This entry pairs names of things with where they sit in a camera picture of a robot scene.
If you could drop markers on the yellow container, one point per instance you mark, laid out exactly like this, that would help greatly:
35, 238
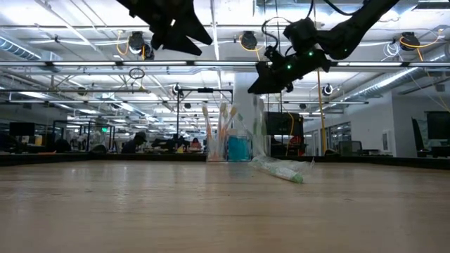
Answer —
38, 140

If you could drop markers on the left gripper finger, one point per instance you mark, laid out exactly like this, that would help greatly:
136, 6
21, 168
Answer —
179, 45
195, 30

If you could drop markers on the small black monitor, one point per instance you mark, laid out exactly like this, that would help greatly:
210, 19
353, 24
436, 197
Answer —
21, 129

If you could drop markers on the large black monitor on stand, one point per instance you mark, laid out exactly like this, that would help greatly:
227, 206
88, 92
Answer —
285, 123

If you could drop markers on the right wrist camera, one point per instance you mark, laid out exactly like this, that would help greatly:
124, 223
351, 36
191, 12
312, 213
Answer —
273, 56

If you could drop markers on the black chair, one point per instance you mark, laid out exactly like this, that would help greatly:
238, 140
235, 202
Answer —
418, 137

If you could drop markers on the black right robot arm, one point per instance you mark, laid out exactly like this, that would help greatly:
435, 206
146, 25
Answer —
351, 31

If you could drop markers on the black frame enclosure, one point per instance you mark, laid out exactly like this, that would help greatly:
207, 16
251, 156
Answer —
88, 122

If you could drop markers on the clear acrylic organizer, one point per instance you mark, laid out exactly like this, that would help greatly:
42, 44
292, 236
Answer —
211, 154

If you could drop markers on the orange toothbrush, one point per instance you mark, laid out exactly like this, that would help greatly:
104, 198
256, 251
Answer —
206, 114
232, 112
222, 107

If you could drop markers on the person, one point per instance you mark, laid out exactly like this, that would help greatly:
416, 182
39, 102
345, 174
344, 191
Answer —
135, 142
195, 143

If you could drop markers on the grey mesh chair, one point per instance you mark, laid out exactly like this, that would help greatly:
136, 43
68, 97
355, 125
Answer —
349, 148

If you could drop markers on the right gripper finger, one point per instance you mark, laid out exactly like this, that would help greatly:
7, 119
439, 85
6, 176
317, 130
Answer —
267, 75
270, 88

